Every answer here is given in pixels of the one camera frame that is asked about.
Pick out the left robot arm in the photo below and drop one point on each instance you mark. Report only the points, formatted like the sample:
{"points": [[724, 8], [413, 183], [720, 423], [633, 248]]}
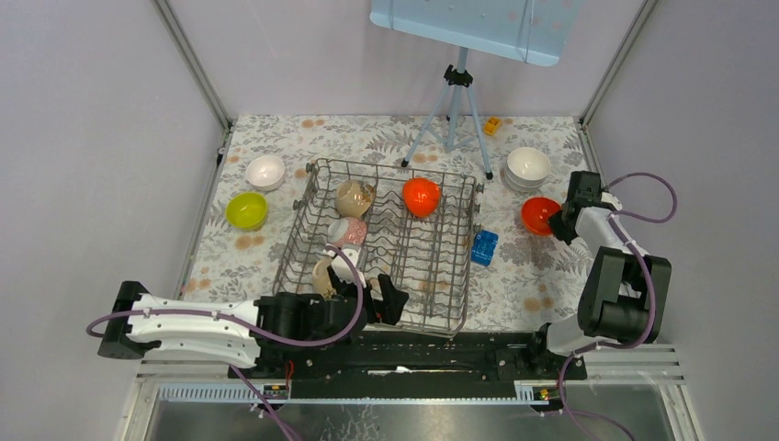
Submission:
{"points": [[237, 332]]}

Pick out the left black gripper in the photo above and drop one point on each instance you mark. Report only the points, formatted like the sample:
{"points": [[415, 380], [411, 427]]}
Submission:
{"points": [[392, 302]]}

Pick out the floral tablecloth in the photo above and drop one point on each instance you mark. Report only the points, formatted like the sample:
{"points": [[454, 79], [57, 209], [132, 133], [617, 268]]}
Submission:
{"points": [[531, 279]]}

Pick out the grey wire dish rack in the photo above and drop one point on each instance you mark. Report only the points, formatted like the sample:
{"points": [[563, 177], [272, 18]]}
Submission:
{"points": [[429, 258]]}

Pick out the yellow-green bowl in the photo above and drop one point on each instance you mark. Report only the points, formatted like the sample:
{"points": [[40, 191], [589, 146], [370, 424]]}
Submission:
{"points": [[247, 211]]}

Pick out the light blue tripod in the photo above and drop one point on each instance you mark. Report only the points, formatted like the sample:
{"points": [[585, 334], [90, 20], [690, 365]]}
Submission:
{"points": [[458, 83]]}

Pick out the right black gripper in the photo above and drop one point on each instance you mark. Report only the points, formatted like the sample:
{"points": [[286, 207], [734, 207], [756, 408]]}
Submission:
{"points": [[558, 231]]}

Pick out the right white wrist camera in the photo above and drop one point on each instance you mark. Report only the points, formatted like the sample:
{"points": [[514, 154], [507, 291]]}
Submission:
{"points": [[612, 201]]}

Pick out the far beige patterned bowl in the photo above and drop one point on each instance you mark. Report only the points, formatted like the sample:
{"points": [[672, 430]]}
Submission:
{"points": [[353, 198]]}

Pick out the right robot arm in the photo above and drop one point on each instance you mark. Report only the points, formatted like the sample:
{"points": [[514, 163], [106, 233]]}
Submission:
{"points": [[624, 296]]}

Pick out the blue toy block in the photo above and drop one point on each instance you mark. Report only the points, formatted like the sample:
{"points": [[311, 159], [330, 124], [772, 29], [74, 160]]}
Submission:
{"points": [[483, 247]]}

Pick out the orange bowl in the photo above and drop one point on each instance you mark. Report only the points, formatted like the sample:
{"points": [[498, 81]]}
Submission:
{"points": [[421, 196], [535, 214]]}

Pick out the light blue board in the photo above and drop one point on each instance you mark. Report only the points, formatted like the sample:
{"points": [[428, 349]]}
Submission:
{"points": [[533, 32]]}

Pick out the orange toy block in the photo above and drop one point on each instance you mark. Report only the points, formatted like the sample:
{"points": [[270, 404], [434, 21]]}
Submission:
{"points": [[491, 126]]}

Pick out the white ribbed bowl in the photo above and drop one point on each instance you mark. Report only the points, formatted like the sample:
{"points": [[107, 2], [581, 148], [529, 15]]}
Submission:
{"points": [[510, 182], [528, 166]]}

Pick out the near beige patterned bowl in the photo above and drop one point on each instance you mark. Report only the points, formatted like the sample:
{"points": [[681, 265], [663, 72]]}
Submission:
{"points": [[320, 279]]}

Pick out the beige patterned bowl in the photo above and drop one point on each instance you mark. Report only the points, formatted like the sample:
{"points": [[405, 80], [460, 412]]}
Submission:
{"points": [[353, 198], [320, 279]]}

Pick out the pink patterned bowl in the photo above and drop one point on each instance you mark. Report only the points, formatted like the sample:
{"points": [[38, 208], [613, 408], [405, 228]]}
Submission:
{"points": [[347, 231]]}

